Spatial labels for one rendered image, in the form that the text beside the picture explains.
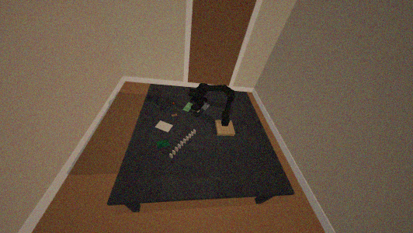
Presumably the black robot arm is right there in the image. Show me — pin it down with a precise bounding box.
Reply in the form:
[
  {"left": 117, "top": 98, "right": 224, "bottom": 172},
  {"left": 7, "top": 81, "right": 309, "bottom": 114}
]
[{"left": 189, "top": 83, "right": 235, "bottom": 127}]

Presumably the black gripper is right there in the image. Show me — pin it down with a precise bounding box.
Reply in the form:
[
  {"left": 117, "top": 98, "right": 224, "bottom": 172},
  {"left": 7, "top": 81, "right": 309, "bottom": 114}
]
[{"left": 191, "top": 97, "right": 207, "bottom": 111}]

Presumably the green rectangular block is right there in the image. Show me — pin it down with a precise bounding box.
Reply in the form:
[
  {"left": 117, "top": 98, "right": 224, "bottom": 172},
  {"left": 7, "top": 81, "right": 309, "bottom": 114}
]
[{"left": 183, "top": 103, "right": 193, "bottom": 112}]

